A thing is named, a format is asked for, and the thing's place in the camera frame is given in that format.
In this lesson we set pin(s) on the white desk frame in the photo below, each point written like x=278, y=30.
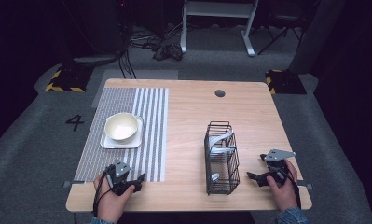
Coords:
x=217, y=10

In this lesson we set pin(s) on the grey striped placemat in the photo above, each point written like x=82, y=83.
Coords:
x=124, y=133

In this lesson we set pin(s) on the cream bowl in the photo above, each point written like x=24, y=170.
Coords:
x=121, y=127

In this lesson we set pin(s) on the yellow black striped base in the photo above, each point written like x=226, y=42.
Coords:
x=286, y=82
x=68, y=81

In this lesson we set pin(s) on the person's left hand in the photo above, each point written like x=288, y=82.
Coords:
x=112, y=203

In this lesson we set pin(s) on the grey table clamp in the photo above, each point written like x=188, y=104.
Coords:
x=71, y=183
x=307, y=186

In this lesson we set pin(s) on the small white utensil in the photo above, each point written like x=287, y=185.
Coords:
x=215, y=177

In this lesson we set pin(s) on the white square plate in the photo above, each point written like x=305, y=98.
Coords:
x=107, y=143

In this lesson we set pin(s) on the person's right hand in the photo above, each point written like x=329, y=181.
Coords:
x=284, y=193

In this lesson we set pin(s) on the black folding stand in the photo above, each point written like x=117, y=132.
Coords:
x=278, y=34

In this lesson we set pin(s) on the white spoon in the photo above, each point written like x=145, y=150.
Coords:
x=221, y=137
x=222, y=150

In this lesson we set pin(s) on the grey curtain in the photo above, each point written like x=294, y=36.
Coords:
x=317, y=34

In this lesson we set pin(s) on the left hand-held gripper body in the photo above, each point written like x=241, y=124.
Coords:
x=120, y=174

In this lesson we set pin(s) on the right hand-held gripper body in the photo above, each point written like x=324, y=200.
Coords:
x=278, y=165

